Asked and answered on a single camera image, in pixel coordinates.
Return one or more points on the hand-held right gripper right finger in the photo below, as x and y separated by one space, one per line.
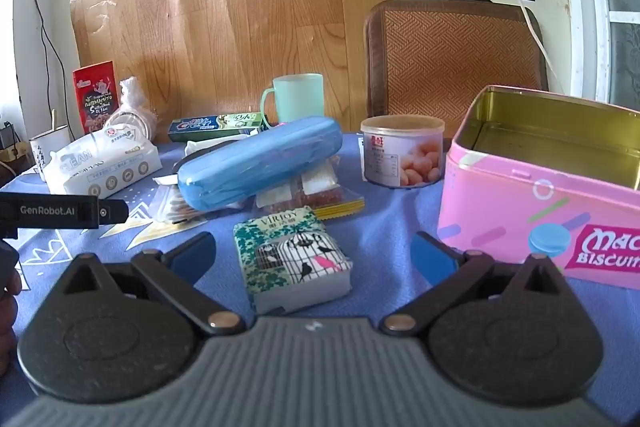
432 257

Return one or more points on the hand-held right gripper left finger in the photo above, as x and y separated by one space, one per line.
192 253

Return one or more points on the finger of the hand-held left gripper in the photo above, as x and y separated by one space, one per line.
114 212

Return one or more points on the bag of cotton swabs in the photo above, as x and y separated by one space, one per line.
175 207

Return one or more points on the pink biscuit tin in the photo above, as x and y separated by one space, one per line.
500 207

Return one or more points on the birdcage print pocket tissue pack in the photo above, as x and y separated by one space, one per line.
285 257

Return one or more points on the blue oblong case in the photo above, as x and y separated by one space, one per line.
255 162

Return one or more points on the zip bag of snacks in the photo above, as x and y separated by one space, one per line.
320 198

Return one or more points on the person's left hand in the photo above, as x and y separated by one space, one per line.
6 332

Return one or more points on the white tissue pack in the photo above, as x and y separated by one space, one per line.
100 162

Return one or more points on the blue printed tablecloth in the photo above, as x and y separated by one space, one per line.
390 217

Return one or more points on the white enamel mug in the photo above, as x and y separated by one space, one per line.
50 152

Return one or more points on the white labelled food can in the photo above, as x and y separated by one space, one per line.
395 157

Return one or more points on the red snack box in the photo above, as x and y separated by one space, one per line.
95 92

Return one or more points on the green toothpaste box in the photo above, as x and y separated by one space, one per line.
215 127

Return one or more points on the green plastic cup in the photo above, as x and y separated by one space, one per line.
300 99

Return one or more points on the brown woven seat cushion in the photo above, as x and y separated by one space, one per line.
450 57

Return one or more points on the wood pattern vinyl sheet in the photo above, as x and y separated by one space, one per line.
250 7

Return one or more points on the white window frame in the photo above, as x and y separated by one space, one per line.
580 7

